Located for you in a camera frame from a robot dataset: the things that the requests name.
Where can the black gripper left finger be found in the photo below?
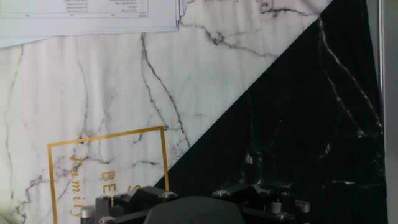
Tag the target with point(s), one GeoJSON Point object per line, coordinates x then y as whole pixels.
{"type": "Point", "coordinates": [124, 205]}

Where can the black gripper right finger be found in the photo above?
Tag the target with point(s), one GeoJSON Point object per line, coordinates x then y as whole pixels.
{"type": "Point", "coordinates": [267, 202]}

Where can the marble pink black tablecloth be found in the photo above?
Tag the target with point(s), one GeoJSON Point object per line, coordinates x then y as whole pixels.
{"type": "Point", "coordinates": [217, 93]}

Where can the printed table paper stack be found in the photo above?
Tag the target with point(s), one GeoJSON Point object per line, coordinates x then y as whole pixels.
{"type": "Point", "coordinates": [77, 21]}

